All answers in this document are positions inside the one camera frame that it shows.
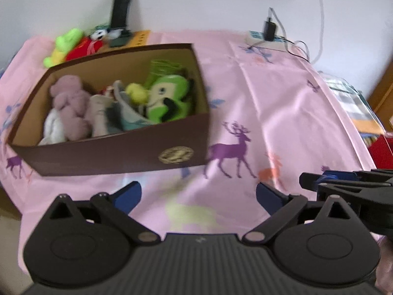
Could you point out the grey cloth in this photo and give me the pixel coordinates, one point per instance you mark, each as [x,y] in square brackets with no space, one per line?
[124,104]

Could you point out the brown cardboard box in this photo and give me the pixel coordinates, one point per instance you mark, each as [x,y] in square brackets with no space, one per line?
[107,156]

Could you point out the white power strip with charger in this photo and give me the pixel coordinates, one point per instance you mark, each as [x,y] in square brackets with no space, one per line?
[299,55]

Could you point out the green mushroom plush toy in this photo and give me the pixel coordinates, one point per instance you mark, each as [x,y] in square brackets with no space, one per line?
[167,89]

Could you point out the small panda toy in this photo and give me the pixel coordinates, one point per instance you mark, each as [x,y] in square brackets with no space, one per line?
[99,34]

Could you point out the pink printed bedsheet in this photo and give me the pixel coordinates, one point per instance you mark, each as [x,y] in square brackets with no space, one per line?
[276,104]

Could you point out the pink plush toy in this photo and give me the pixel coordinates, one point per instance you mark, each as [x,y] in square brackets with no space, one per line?
[70,104]

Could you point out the dark green phone stand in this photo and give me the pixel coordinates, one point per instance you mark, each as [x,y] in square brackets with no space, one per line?
[120,39]

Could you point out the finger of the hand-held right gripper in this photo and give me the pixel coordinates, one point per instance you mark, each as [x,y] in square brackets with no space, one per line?
[340,189]
[328,176]

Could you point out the black phone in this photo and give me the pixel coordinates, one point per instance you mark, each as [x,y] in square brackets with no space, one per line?
[122,6]

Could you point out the yellow flat box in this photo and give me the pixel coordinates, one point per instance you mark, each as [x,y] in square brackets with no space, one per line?
[139,38]

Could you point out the grey white plush toy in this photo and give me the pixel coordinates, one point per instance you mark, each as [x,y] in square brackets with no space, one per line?
[99,113]

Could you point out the red plush toy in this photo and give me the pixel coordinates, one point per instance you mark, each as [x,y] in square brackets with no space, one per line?
[81,49]

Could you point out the yellow-green soft cloth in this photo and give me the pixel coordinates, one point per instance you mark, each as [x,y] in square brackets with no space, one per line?
[136,93]

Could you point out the black charger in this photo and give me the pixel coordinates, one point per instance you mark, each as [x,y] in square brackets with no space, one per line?
[269,30]

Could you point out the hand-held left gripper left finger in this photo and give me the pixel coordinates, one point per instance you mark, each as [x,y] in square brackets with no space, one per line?
[127,195]

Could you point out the green frog plush toy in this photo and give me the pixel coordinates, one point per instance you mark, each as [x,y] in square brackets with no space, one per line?
[64,44]

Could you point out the green striped sock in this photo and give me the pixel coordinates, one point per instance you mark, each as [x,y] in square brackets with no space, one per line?
[162,69]

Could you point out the wooden glass-pane door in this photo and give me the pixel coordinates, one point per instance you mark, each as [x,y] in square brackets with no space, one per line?
[383,98]

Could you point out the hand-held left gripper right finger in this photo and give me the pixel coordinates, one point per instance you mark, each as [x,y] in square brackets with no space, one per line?
[270,196]

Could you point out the folded plaid blanket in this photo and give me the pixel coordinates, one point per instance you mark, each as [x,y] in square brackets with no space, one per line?
[353,104]

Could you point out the red box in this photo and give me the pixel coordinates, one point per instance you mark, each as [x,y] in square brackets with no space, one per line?
[380,152]

